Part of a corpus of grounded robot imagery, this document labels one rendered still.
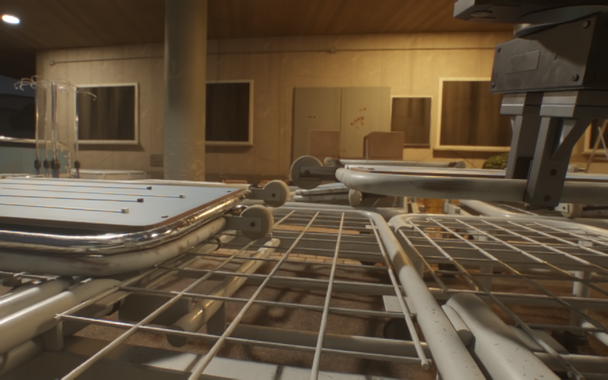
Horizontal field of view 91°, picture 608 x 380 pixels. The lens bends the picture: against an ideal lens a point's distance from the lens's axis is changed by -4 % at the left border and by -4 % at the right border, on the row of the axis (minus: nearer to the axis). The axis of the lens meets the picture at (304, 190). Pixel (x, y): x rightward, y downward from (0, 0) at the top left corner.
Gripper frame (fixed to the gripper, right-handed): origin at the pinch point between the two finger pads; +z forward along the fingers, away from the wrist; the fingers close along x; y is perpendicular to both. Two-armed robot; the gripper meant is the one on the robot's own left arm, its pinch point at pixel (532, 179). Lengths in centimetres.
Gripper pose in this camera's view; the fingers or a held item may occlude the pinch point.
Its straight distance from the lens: 37.1
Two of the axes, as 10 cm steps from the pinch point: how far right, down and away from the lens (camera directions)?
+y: 10.0, 0.4, -0.3
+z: -0.3, 9.6, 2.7
